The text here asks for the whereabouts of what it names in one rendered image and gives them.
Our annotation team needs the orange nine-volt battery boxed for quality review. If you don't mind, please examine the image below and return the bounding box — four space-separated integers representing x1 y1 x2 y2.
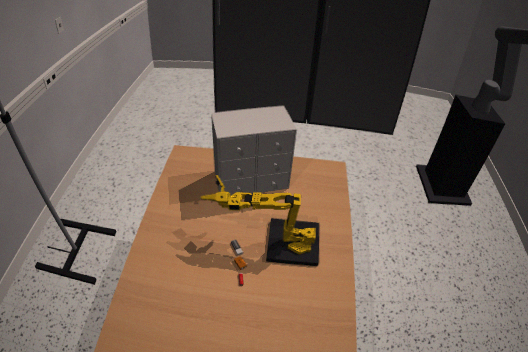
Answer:
234 256 247 270

